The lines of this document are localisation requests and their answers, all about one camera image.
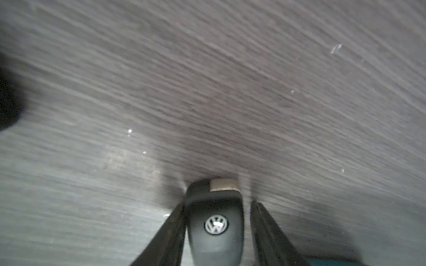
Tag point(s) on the dark teal storage box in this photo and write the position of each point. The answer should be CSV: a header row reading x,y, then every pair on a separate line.
x,y
317,261

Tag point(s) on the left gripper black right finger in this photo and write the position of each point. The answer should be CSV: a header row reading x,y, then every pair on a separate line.
x,y
271,246

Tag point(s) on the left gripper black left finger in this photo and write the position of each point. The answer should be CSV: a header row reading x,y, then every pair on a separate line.
x,y
166,248

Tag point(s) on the black car key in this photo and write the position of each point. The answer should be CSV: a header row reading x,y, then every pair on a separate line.
x,y
214,216

